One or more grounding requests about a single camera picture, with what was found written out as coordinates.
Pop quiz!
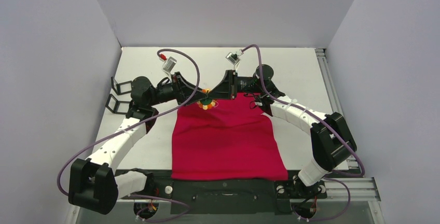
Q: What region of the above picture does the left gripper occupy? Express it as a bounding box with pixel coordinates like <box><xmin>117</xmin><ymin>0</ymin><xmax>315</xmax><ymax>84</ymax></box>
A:
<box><xmin>148</xmin><ymin>72</ymin><xmax>208</xmax><ymax>107</ymax></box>

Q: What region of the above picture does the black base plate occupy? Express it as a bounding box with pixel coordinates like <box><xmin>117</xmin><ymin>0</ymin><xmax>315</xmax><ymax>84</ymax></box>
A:
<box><xmin>128</xmin><ymin>171</ymin><xmax>327</xmax><ymax>217</ymax></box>

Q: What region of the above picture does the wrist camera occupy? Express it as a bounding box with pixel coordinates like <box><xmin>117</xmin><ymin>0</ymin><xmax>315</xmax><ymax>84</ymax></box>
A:
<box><xmin>225</xmin><ymin>51</ymin><xmax>243</xmax><ymax>65</ymax></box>
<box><xmin>162</xmin><ymin>57</ymin><xmax>177</xmax><ymax>73</ymax></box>

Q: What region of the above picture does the orange yellow pompom brooch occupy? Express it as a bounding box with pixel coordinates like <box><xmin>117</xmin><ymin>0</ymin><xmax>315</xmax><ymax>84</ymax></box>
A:
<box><xmin>197</xmin><ymin>99</ymin><xmax>218</xmax><ymax>110</ymax></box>

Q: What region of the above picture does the aluminium side rail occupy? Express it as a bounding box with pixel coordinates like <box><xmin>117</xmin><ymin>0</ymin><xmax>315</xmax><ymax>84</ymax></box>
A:
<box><xmin>315</xmin><ymin>48</ymin><xmax>359</xmax><ymax>173</ymax></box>

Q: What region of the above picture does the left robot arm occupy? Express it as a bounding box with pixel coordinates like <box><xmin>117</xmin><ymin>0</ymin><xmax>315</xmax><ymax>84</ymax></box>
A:
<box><xmin>68</xmin><ymin>73</ymin><xmax>208</xmax><ymax>214</ymax></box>

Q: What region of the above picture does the red t-shirt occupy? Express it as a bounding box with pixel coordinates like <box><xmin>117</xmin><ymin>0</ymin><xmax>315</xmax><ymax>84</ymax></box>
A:
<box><xmin>172</xmin><ymin>94</ymin><xmax>288</xmax><ymax>181</ymax></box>

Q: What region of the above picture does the black frame stand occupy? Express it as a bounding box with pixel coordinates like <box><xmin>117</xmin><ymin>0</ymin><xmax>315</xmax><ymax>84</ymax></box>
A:
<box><xmin>105</xmin><ymin>94</ymin><xmax>130</xmax><ymax>115</ymax></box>
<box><xmin>111</xmin><ymin>76</ymin><xmax>132</xmax><ymax>95</ymax></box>

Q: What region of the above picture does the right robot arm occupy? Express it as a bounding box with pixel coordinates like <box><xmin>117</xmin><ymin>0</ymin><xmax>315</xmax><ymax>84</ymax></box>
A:
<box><xmin>205</xmin><ymin>64</ymin><xmax>357</xmax><ymax>197</ymax></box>

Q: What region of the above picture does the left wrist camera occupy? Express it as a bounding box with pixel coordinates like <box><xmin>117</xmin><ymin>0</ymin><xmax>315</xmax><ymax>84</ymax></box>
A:
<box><xmin>162</xmin><ymin>57</ymin><xmax>177</xmax><ymax>73</ymax></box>

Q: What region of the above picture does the aluminium front rail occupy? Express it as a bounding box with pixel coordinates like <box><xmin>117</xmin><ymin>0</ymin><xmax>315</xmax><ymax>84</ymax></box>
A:
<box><xmin>69</xmin><ymin>172</ymin><xmax>385</xmax><ymax>223</ymax></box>

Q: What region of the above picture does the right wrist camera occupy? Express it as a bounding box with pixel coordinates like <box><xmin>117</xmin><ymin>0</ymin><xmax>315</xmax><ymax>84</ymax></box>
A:
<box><xmin>225</xmin><ymin>51</ymin><xmax>243</xmax><ymax>65</ymax></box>

